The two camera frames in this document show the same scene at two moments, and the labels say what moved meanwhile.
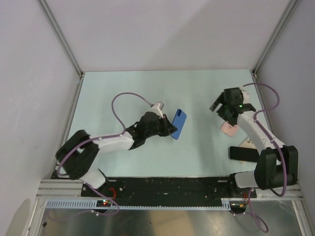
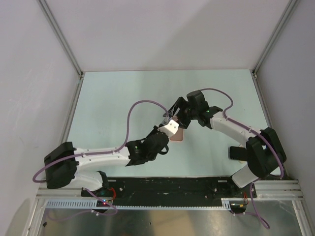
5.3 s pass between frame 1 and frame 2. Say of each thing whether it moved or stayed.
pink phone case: moved
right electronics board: stayed
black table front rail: stayed
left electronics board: stayed
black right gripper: moved
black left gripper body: moved
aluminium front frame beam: stayed
